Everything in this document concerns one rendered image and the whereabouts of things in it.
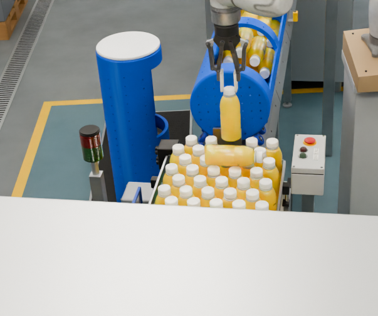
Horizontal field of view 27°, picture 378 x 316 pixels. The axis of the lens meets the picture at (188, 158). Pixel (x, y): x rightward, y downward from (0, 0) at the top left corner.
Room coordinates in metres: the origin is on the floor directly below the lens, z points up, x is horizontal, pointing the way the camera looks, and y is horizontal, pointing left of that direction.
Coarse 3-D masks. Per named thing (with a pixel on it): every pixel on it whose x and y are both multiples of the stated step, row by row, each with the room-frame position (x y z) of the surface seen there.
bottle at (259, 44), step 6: (258, 36) 2.90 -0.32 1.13; (252, 42) 2.87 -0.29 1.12; (258, 42) 2.85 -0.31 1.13; (264, 42) 2.87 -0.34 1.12; (252, 48) 2.80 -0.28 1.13; (258, 48) 2.79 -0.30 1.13; (264, 48) 2.82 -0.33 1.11; (252, 54) 2.77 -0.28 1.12; (258, 54) 2.77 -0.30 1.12; (264, 54) 2.79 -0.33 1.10
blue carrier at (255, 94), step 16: (272, 32) 2.83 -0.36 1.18; (272, 48) 3.07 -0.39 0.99; (208, 64) 2.53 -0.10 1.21; (224, 64) 2.47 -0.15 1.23; (240, 64) 2.47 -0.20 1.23; (208, 80) 2.43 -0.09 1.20; (224, 80) 2.42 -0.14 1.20; (240, 80) 2.40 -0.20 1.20; (256, 80) 2.40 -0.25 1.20; (272, 80) 2.53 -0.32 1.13; (192, 96) 2.44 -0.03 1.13; (208, 96) 2.43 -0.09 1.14; (240, 96) 2.40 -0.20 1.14; (256, 96) 2.39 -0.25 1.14; (272, 96) 2.48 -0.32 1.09; (192, 112) 2.44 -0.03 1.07; (208, 112) 2.43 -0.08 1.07; (240, 112) 2.40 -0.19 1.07; (256, 112) 2.39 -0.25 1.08; (208, 128) 2.43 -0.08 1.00; (256, 128) 2.39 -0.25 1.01
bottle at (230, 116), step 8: (224, 96) 2.21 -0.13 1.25; (232, 96) 2.20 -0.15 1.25; (224, 104) 2.20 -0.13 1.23; (232, 104) 2.19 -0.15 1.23; (224, 112) 2.19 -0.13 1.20; (232, 112) 2.19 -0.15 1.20; (224, 120) 2.19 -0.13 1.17; (232, 120) 2.18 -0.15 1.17; (240, 120) 2.21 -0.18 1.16; (224, 128) 2.19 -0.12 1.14; (232, 128) 2.18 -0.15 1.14; (240, 128) 2.20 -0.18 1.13; (224, 136) 2.19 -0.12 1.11; (232, 136) 2.18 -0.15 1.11; (240, 136) 2.20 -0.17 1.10
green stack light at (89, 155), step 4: (100, 144) 2.04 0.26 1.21; (84, 148) 2.02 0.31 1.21; (96, 148) 2.02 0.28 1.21; (100, 148) 2.03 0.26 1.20; (84, 152) 2.02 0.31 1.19; (88, 152) 2.02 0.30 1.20; (92, 152) 2.02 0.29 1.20; (96, 152) 2.02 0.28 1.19; (100, 152) 2.03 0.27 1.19; (84, 156) 2.03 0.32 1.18; (88, 156) 2.02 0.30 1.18; (92, 156) 2.01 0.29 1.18; (96, 156) 2.02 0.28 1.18; (100, 156) 2.03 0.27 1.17; (84, 160) 2.03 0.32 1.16; (88, 160) 2.02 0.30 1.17; (92, 160) 2.01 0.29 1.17; (96, 160) 2.02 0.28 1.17
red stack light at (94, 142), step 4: (80, 136) 2.03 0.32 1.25; (96, 136) 2.02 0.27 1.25; (100, 136) 2.04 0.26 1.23; (80, 140) 2.04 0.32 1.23; (84, 140) 2.02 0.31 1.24; (88, 140) 2.02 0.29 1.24; (92, 140) 2.02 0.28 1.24; (96, 140) 2.02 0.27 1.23; (100, 140) 2.04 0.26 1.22; (84, 144) 2.02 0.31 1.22; (88, 144) 2.02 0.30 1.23; (92, 144) 2.02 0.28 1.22; (96, 144) 2.02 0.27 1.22; (88, 148) 2.02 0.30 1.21; (92, 148) 2.02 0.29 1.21
